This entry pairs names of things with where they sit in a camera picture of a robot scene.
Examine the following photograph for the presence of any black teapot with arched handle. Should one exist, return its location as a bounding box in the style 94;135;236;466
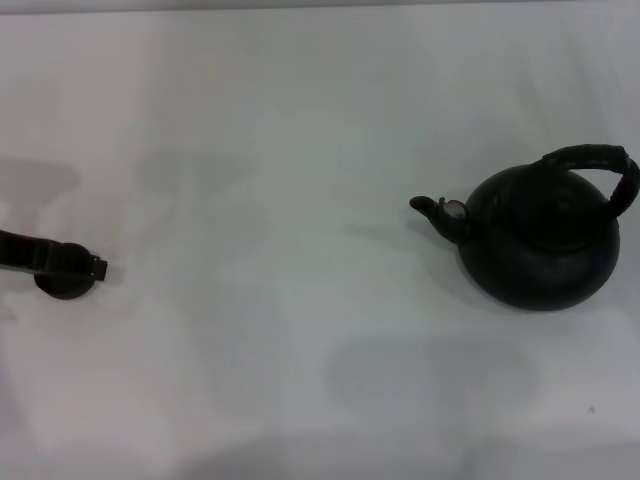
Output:
408;144;640;312

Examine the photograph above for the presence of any dark brown round teacup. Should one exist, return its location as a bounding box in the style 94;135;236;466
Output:
33;241;97;302

